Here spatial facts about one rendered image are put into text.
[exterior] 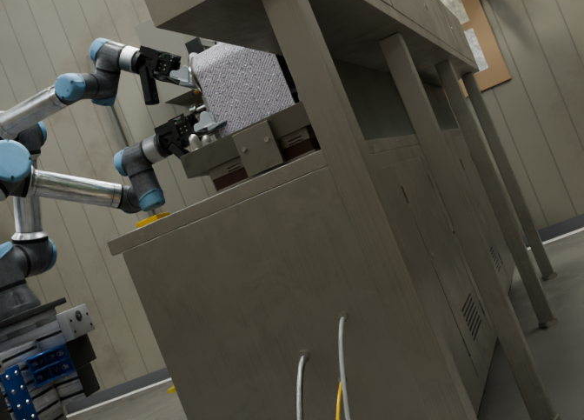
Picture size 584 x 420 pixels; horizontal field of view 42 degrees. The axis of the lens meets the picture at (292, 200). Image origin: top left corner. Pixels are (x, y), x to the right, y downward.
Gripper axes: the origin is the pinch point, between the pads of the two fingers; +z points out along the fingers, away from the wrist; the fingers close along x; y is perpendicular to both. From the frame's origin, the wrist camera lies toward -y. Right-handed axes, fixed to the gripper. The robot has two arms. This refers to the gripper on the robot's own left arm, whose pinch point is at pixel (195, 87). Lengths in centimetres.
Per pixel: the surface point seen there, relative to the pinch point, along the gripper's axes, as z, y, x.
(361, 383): 76, -51, -34
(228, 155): 26.2, -10.9, -27.4
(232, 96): 15.0, 1.6, -7.7
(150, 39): -177, -5, 280
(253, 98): 21.1, 2.6, -7.7
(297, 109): 40.5, 5.2, -27.5
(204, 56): 3.5, 9.6, -6.6
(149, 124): -180, -69, 315
